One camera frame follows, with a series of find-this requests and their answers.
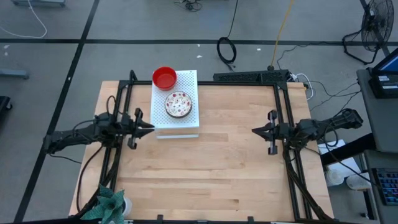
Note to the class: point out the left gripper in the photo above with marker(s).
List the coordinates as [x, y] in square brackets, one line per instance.
[130, 129]

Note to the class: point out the white round lid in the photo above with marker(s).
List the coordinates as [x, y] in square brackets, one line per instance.
[334, 178]
[357, 183]

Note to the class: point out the white perforated metal shelf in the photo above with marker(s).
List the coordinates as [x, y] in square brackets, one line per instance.
[189, 112]

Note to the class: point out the black laptop computer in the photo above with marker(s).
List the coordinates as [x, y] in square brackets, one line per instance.
[384, 82]

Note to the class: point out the black table clamp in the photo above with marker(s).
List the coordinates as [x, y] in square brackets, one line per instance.
[160, 218]
[250, 219]

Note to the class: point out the black aluminium table frame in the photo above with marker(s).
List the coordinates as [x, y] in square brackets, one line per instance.
[236, 83]

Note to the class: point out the black backlit keyboard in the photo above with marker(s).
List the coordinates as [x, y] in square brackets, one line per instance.
[387, 186]

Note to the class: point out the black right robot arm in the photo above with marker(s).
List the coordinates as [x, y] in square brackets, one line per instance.
[326, 126]

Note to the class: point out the grey metal floor foot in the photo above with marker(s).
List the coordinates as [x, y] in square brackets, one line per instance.
[37, 2]
[14, 74]

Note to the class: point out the grey desk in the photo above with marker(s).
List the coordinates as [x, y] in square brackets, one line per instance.
[382, 124]

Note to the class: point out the red plastic bowl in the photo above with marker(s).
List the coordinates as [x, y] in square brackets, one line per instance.
[164, 77]

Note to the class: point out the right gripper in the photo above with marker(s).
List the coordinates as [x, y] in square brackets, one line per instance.
[281, 132]

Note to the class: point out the potted plant in white pot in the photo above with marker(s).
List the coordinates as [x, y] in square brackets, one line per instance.
[109, 205]

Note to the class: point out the black floor fan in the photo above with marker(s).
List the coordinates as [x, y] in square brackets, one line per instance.
[377, 21]

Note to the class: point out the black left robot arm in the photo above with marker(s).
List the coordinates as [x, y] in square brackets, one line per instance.
[77, 137]

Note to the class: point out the white paper sheet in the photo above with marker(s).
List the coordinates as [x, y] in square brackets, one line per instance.
[332, 147]

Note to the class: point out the white floral ceramic bowl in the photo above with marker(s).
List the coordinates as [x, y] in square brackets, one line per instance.
[178, 103]

